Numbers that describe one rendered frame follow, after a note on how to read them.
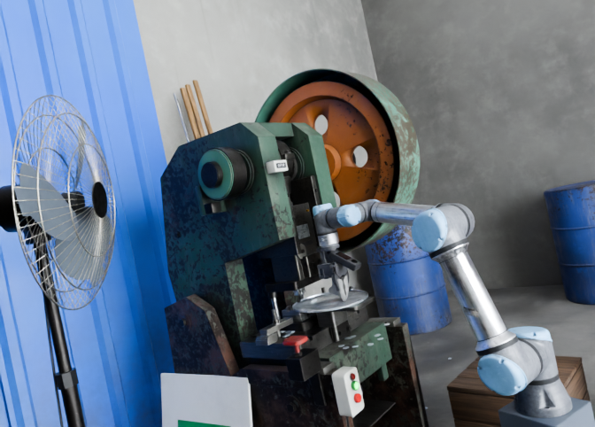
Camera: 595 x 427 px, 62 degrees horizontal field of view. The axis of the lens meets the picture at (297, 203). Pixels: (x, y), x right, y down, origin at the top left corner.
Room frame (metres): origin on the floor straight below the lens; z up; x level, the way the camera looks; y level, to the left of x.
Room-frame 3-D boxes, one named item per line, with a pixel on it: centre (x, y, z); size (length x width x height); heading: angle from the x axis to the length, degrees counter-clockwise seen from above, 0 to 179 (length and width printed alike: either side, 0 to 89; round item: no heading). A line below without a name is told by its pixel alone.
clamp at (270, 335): (1.81, 0.17, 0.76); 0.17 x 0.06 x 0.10; 141
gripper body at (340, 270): (1.82, -0.08, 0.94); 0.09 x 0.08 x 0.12; 51
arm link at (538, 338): (1.43, -0.57, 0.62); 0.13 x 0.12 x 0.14; 130
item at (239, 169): (1.76, 0.24, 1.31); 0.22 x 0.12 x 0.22; 51
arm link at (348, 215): (1.75, -0.16, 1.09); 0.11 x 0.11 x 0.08; 40
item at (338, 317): (1.83, -0.07, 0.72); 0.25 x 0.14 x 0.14; 51
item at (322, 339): (1.94, 0.07, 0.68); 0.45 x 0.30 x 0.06; 141
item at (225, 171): (1.94, 0.07, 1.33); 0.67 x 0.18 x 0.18; 141
